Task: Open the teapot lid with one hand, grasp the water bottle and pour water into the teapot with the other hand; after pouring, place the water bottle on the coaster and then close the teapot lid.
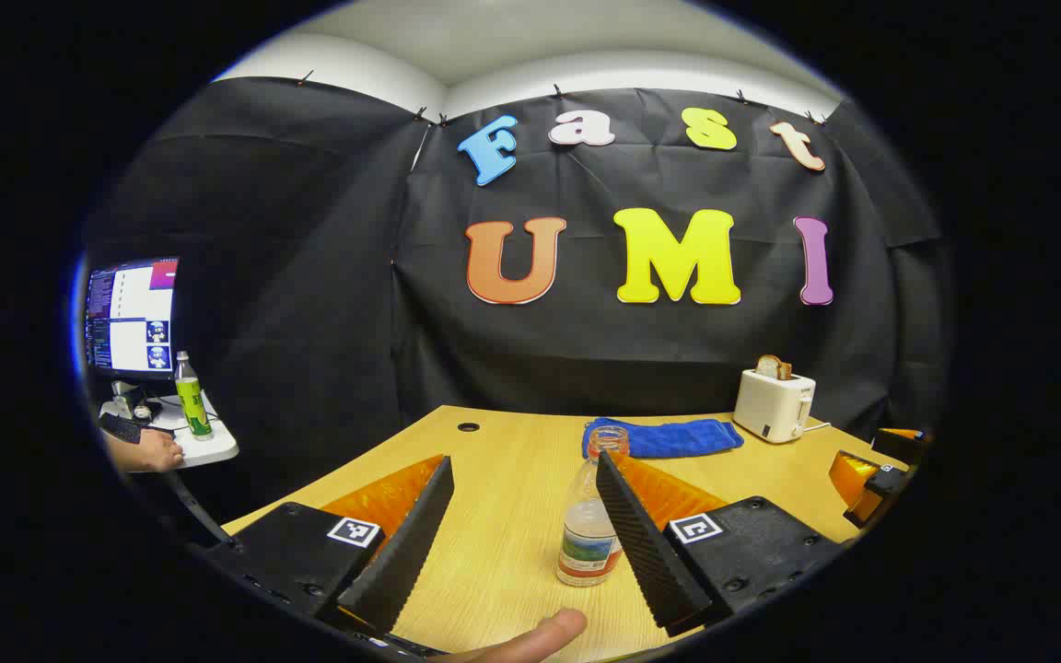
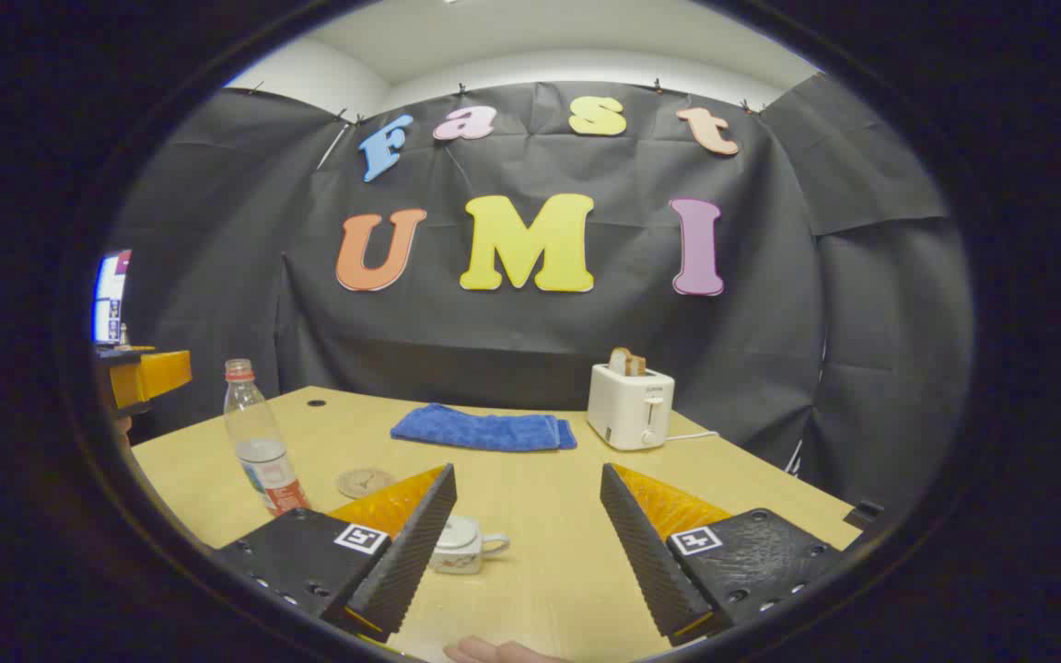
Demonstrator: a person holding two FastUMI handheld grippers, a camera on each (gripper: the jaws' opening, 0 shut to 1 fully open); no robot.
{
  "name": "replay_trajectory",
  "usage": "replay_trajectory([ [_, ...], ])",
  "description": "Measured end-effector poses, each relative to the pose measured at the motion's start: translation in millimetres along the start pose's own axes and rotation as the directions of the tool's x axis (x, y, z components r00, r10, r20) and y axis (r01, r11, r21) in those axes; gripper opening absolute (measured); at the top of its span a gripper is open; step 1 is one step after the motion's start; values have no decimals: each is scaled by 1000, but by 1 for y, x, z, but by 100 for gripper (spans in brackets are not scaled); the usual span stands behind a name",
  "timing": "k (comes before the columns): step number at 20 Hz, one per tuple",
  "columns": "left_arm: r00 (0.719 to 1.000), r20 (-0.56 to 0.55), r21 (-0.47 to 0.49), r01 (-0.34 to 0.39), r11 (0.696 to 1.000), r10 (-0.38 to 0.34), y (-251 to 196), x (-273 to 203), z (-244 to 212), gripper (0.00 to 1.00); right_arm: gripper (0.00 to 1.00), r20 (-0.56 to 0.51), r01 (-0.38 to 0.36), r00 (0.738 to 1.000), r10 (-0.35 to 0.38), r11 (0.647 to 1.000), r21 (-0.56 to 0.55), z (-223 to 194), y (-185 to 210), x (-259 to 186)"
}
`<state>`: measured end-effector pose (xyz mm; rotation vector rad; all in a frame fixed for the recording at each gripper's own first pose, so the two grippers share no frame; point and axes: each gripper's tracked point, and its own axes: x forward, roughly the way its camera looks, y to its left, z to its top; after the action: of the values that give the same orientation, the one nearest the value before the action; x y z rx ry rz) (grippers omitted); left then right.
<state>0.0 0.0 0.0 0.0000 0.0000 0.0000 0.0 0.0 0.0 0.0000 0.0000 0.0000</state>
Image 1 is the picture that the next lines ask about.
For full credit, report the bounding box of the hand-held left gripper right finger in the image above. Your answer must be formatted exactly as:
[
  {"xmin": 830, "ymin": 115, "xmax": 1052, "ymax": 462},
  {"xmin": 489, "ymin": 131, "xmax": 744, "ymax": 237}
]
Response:
[{"xmin": 593, "ymin": 449, "xmax": 845, "ymax": 638}]

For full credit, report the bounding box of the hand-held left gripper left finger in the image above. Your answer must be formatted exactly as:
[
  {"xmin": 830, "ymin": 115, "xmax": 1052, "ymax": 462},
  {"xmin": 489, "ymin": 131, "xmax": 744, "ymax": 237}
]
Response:
[{"xmin": 204, "ymin": 453, "xmax": 456, "ymax": 641}]

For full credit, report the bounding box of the clear plastic water bottle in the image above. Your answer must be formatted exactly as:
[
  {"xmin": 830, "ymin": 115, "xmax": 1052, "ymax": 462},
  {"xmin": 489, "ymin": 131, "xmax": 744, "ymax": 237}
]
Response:
[{"xmin": 556, "ymin": 425, "xmax": 631, "ymax": 588}]

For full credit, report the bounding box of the green label drink bottle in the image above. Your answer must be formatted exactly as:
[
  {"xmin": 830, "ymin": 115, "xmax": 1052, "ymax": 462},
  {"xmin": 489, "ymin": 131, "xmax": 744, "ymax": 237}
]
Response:
[{"xmin": 173, "ymin": 351, "xmax": 215, "ymax": 441}]

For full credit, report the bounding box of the white toaster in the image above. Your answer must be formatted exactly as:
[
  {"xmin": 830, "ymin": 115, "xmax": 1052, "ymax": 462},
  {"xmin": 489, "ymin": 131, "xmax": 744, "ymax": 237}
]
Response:
[{"xmin": 733, "ymin": 368, "xmax": 817, "ymax": 445}]

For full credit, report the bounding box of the blue folded towel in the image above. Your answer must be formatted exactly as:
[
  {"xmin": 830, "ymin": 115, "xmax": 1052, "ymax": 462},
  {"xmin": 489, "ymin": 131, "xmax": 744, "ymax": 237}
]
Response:
[{"xmin": 582, "ymin": 417, "xmax": 745, "ymax": 459}]

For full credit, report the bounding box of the small white side table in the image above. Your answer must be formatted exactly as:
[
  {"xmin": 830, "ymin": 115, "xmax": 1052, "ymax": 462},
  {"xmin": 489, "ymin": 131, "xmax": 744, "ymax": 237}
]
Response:
[{"xmin": 99, "ymin": 391, "xmax": 240, "ymax": 472}]

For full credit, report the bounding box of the black backdrop cloth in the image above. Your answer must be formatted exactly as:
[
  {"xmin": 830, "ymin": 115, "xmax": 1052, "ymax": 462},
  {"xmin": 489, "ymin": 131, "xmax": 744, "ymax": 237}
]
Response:
[{"xmin": 88, "ymin": 76, "xmax": 946, "ymax": 517}]

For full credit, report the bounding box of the black keyboard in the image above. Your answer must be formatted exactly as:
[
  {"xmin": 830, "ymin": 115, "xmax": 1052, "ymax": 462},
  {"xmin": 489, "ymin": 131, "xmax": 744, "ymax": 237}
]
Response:
[{"xmin": 98, "ymin": 413, "xmax": 145, "ymax": 445}]

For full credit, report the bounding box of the computer monitor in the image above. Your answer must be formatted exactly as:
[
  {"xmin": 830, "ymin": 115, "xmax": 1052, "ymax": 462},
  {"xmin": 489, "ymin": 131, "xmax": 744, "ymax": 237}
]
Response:
[{"xmin": 84, "ymin": 256, "xmax": 181, "ymax": 380}]

